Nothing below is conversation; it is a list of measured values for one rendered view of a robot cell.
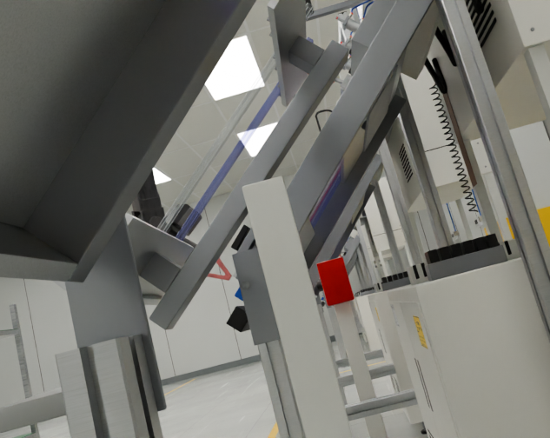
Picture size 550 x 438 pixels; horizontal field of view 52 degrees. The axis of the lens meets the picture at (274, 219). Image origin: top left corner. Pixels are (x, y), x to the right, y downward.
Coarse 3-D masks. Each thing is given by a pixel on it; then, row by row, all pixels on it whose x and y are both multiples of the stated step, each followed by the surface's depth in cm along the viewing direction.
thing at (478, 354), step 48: (432, 288) 104; (480, 288) 103; (528, 288) 102; (432, 336) 102; (480, 336) 101; (528, 336) 100; (432, 384) 117; (480, 384) 100; (528, 384) 99; (432, 432) 147; (480, 432) 99; (528, 432) 98
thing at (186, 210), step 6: (186, 204) 144; (180, 210) 143; (186, 210) 144; (192, 210) 144; (156, 216) 137; (180, 216) 143; (186, 216) 144; (150, 222) 136; (156, 222) 137; (174, 222) 144; (180, 222) 143; (198, 222) 146; (192, 228) 145
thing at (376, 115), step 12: (396, 72) 154; (396, 84) 169; (384, 96) 123; (372, 108) 116; (384, 108) 135; (372, 120) 125; (360, 132) 149; (372, 132) 138; (360, 144) 163; (348, 156) 153; (348, 168) 168
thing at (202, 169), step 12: (264, 72) 84; (252, 96) 84; (240, 108) 84; (240, 120) 85; (228, 132) 83; (216, 144) 83; (204, 156) 83; (204, 168) 83; (192, 180) 83; (180, 204) 82; (168, 216) 82; (168, 228) 83
